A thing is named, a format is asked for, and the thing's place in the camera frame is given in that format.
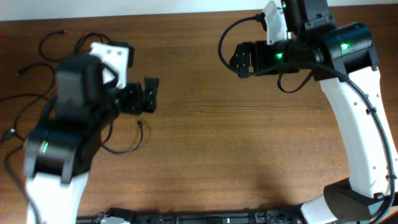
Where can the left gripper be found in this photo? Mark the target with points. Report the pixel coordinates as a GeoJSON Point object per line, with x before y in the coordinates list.
{"type": "Point", "coordinates": [132, 91]}

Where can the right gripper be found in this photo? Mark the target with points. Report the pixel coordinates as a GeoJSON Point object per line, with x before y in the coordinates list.
{"type": "Point", "coordinates": [256, 51]}

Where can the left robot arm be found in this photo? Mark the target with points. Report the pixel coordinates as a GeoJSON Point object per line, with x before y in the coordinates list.
{"type": "Point", "coordinates": [59, 151]}

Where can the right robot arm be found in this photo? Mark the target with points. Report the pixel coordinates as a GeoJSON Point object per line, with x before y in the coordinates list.
{"type": "Point", "coordinates": [303, 34]}

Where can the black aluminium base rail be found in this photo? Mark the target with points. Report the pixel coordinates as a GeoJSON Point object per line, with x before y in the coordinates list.
{"type": "Point", "coordinates": [118, 215]}

